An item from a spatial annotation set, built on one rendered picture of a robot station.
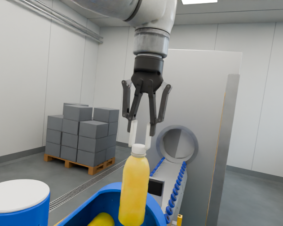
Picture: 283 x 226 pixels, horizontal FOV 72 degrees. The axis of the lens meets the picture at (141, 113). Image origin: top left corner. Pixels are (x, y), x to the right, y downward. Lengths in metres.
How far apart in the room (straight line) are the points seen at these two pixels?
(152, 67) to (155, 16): 0.11
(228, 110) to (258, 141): 3.95
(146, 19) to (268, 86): 4.69
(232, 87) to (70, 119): 3.23
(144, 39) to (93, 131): 3.21
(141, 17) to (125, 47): 5.31
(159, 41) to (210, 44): 4.71
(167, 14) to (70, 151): 3.70
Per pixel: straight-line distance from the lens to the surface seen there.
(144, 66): 0.48
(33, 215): 1.02
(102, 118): 4.00
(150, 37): 0.49
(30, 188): 1.12
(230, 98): 1.17
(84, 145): 3.81
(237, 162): 5.16
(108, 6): 0.45
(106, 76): 5.92
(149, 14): 0.49
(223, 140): 1.19
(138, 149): 0.51
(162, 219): 0.69
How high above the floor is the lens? 1.53
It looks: 5 degrees down
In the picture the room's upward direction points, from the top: 7 degrees clockwise
